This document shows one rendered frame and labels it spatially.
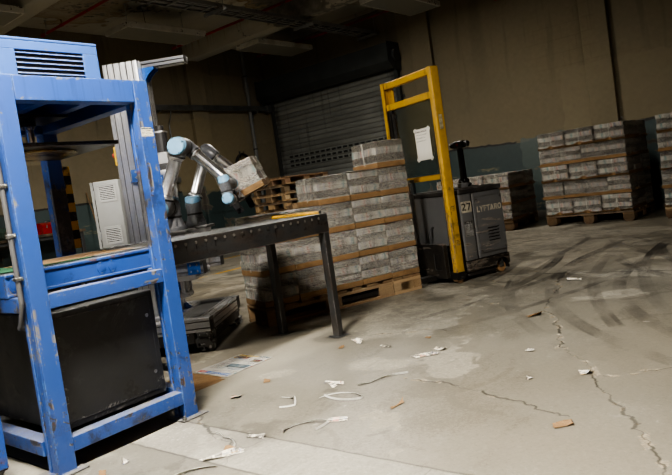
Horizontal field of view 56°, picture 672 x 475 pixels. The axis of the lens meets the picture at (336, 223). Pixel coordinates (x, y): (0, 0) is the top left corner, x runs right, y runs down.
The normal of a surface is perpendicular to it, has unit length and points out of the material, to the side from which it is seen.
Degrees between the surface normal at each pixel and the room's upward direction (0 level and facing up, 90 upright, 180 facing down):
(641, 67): 90
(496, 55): 90
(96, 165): 90
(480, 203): 90
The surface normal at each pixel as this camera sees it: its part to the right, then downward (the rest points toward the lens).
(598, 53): -0.62, 0.13
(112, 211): -0.07, 0.07
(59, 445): 0.77, -0.07
